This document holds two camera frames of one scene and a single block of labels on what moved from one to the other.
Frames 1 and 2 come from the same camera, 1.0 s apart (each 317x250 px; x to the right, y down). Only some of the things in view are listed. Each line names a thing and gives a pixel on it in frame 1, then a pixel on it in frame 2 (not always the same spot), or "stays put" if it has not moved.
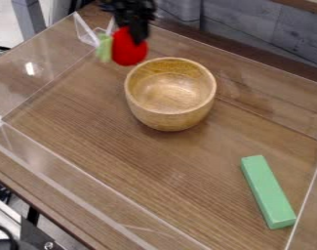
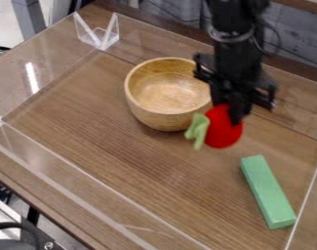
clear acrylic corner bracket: [87, 34] stays put
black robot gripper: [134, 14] -> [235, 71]
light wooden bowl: [168, 92] stays put
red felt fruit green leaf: [118, 46] -> [212, 128]
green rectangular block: [266, 191] stays put
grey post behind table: [28, 17] stays put
